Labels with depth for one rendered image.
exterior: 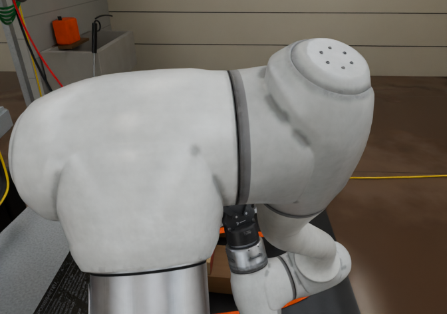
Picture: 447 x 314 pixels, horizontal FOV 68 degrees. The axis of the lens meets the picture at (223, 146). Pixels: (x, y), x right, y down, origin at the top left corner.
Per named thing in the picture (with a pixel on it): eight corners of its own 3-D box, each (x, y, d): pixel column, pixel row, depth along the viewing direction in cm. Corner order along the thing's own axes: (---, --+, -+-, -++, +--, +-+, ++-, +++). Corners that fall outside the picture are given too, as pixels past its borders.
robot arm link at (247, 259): (241, 278, 71) (235, 251, 71) (223, 265, 79) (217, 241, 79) (275, 261, 75) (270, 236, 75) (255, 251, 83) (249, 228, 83)
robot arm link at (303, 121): (322, 134, 45) (221, 140, 44) (373, 6, 31) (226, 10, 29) (355, 224, 37) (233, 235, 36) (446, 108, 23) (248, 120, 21)
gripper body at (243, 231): (267, 237, 75) (258, 197, 74) (235, 251, 72) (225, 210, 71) (250, 230, 82) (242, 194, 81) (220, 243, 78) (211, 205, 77)
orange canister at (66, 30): (52, 48, 372) (44, 17, 356) (72, 40, 416) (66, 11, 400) (71, 48, 371) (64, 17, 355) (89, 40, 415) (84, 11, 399)
